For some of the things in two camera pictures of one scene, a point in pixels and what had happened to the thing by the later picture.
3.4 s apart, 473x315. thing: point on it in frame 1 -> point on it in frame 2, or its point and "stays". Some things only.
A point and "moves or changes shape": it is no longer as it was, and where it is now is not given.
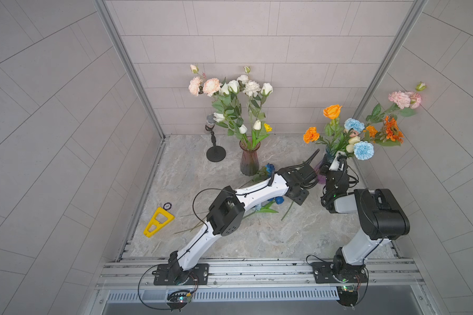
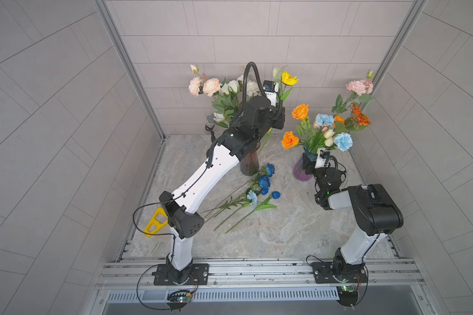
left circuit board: [178, 300] stays
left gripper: [300, 197] -> [274, 113]
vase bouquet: [354, 136] -> [326, 132]
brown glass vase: [249, 159] stays
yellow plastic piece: [154, 221] stays
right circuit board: [348, 295] stays
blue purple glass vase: [321, 178] moves or changes shape
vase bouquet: [238, 104] stays
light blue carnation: [265, 207] moves or changes shape
